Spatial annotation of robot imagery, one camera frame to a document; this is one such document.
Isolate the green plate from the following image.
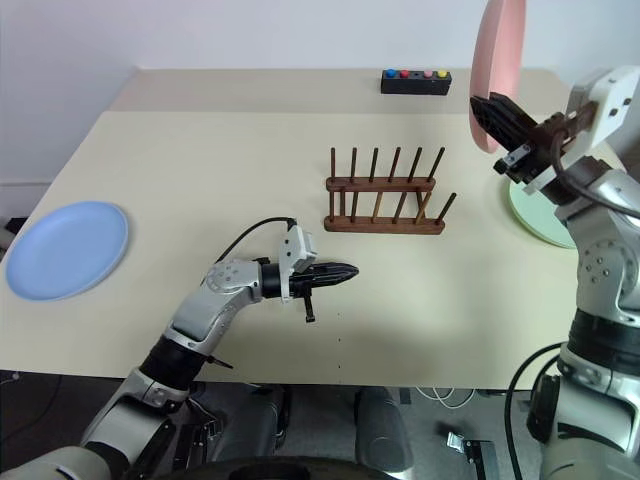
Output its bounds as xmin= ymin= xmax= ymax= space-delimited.
xmin=508 ymin=178 xmax=580 ymax=250

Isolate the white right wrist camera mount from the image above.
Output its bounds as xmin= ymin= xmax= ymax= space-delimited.
xmin=521 ymin=66 xmax=640 ymax=197

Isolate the blue plate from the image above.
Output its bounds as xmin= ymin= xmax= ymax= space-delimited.
xmin=4 ymin=200 xmax=131 ymax=303

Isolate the wooden dish rack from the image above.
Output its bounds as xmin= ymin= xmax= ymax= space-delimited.
xmin=322 ymin=145 xmax=458 ymax=236

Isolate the black button box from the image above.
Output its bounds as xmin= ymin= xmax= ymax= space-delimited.
xmin=379 ymin=68 xmax=453 ymax=97

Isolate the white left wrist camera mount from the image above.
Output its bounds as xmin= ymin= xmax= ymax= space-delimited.
xmin=277 ymin=224 xmax=320 ymax=305

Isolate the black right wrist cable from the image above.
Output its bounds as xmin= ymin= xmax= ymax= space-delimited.
xmin=551 ymin=127 xmax=640 ymax=219

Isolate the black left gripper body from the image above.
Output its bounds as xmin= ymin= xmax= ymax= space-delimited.
xmin=288 ymin=269 xmax=322 ymax=325

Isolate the white floor cable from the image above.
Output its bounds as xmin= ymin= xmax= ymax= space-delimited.
xmin=418 ymin=386 xmax=482 ymax=410

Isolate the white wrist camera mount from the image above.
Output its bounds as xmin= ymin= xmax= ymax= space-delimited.
xmin=277 ymin=224 xmax=320 ymax=305
xmin=521 ymin=66 xmax=640 ymax=197

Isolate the black silver floor bracket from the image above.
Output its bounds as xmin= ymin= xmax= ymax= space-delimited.
xmin=443 ymin=428 xmax=496 ymax=474

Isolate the dark grey rounded shape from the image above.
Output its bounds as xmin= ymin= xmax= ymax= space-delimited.
xmin=353 ymin=386 xmax=415 ymax=475

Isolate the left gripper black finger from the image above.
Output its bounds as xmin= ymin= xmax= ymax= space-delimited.
xmin=313 ymin=260 xmax=361 ymax=279
xmin=314 ymin=272 xmax=361 ymax=291

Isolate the black right shoulder cable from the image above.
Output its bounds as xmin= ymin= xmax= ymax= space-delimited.
xmin=503 ymin=341 xmax=569 ymax=464

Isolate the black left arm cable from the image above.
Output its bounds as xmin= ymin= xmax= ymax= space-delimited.
xmin=213 ymin=216 xmax=300 ymax=265

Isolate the pink plate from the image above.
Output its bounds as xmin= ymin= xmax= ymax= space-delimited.
xmin=469 ymin=0 xmax=528 ymax=154

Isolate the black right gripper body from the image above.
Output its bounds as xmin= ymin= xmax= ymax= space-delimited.
xmin=493 ymin=101 xmax=600 ymax=188

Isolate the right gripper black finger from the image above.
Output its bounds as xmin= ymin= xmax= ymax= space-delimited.
xmin=488 ymin=91 xmax=540 ymax=135
xmin=469 ymin=95 xmax=527 ymax=152

